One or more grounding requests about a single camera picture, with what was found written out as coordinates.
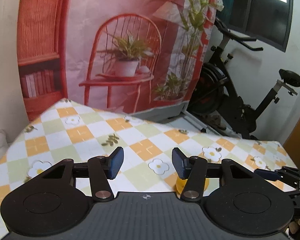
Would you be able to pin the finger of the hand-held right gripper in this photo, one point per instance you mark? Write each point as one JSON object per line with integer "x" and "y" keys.
{"x": 267, "y": 175}

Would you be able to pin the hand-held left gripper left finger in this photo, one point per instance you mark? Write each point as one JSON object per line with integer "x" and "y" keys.
{"x": 116, "y": 163}

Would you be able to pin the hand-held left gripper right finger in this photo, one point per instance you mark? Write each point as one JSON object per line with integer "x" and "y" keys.
{"x": 179, "y": 165}

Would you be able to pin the yellow lemon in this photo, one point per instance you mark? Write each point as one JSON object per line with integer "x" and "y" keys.
{"x": 180, "y": 184}

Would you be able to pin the checkered flower tablecloth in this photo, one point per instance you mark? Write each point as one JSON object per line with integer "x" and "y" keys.
{"x": 90, "y": 130}

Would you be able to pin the brown slippers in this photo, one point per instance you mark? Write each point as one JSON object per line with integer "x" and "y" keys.
{"x": 215, "y": 122}

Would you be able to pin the black exercise bike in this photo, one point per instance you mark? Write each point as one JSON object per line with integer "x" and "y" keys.
{"x": 215, "y": 80}

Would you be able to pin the printed room backdrop cloth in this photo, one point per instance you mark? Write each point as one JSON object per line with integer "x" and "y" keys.
{"x": 90, "y": 17}

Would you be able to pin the dark framed window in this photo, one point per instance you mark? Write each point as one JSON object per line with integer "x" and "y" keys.
{"x": 265, "y": 10}

